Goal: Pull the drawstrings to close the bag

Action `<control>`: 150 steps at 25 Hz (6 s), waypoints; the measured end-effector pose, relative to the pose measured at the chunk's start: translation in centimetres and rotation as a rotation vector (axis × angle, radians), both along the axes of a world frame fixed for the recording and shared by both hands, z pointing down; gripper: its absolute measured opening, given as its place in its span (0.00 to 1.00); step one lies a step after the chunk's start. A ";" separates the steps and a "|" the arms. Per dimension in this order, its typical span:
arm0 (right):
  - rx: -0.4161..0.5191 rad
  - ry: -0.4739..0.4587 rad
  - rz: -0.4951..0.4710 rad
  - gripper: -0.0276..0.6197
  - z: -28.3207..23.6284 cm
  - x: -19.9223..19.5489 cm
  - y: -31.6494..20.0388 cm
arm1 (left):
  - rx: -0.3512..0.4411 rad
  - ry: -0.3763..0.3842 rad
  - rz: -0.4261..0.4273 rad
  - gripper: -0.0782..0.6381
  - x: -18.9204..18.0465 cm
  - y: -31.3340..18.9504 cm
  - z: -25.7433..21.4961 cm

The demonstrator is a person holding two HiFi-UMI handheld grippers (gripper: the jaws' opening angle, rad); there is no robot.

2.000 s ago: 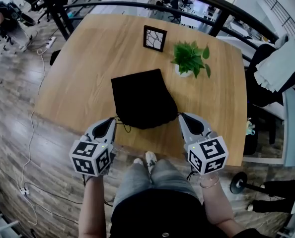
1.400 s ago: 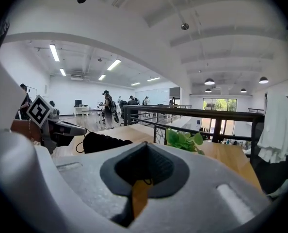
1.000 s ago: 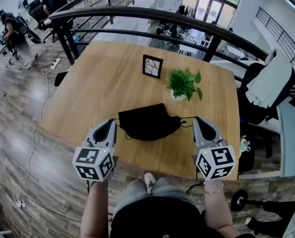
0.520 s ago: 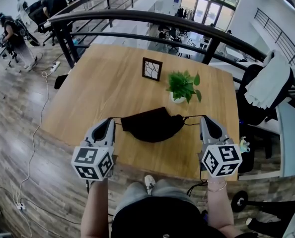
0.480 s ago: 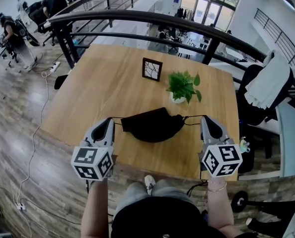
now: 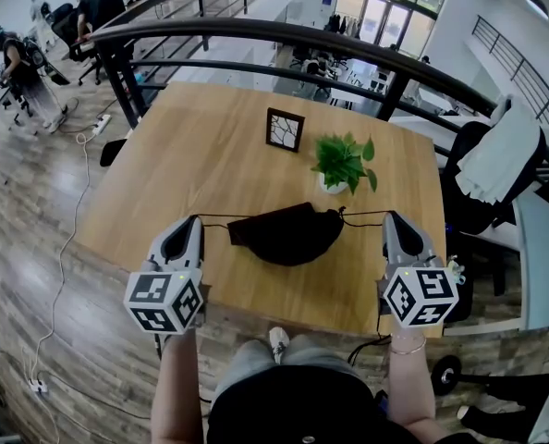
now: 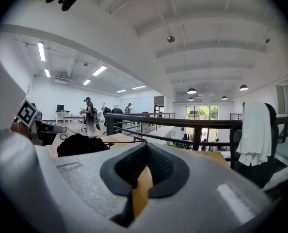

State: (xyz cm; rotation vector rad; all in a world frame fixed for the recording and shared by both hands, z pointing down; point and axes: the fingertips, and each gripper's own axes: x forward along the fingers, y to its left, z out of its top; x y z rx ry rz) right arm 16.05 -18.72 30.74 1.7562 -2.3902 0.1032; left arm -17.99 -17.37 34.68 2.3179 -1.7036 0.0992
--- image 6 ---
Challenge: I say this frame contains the glass entrance doors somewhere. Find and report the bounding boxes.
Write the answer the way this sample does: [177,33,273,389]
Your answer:
[337,0,455,60]

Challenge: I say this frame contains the teal plastic trinket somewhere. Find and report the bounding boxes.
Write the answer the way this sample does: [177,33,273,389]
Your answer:
[446,255,468,287]

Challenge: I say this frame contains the black pendant lamp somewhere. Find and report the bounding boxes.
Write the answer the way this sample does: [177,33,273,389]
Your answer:
[525,0,549,21]

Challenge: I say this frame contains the gold bangle bracelet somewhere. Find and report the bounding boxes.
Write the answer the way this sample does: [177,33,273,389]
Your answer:
[389,335,428,356]

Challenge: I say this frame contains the green plant in white pot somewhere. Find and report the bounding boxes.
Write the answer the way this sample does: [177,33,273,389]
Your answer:
[310,130,379,197]

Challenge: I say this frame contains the person's left forearm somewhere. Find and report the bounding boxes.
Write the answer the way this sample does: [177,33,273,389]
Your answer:
[150,328,206,444]

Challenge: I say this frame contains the white floor cable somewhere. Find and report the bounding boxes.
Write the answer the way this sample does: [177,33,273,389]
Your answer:
[22,131,95,444]

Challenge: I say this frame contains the black office chair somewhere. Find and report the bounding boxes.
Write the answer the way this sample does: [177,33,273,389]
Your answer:
[49,2,104,87]
[440,120,549,236]

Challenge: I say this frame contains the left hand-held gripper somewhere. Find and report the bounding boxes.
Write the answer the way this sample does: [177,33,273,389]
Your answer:
[123,215,207,337]

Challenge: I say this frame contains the white side desk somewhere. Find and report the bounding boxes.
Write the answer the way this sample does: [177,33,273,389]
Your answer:
[443,187,549,337]

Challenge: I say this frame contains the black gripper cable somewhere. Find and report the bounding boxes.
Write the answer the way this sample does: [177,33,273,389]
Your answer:
[347,293,392,367]

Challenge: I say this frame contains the black barbell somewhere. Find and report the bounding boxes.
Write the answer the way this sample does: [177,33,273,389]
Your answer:
[430,354,549,398]

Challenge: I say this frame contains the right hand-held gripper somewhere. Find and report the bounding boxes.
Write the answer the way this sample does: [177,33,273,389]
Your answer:
[376,210,459,329]

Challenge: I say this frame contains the black drawstring bag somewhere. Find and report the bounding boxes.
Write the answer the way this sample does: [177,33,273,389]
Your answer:
[193,201,395,268]

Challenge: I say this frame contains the person's left shoe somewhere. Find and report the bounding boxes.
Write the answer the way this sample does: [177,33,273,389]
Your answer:
[268,326,291,365]

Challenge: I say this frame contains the black stool seat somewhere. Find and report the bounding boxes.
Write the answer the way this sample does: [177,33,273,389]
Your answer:
[99,138,128,168]

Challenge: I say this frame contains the person's grey jeans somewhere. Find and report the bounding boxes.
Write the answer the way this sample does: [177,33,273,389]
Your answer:
[212,333,363,397]

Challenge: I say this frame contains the person's right forearm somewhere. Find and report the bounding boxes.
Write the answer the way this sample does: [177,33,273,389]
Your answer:
[387,326,442,434]

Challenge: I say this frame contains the black picture frame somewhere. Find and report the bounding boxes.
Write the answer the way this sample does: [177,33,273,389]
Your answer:
[264,106,307,154]

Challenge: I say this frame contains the black metal balcony railing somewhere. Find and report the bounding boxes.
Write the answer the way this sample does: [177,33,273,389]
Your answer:
[75,0,549,193]

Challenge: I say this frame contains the black wall railing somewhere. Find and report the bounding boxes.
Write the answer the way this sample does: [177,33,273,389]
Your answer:
[470,14,549,129]

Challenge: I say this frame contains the white garment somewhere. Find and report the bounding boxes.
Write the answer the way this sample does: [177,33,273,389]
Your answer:
[454,92,542,205]

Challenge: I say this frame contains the row of hanging dark clothes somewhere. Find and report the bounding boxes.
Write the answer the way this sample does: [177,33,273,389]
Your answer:
[323,11,362,40]

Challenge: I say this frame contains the person's black shirt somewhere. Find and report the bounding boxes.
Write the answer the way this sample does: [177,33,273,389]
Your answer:
[207,363,483,444]

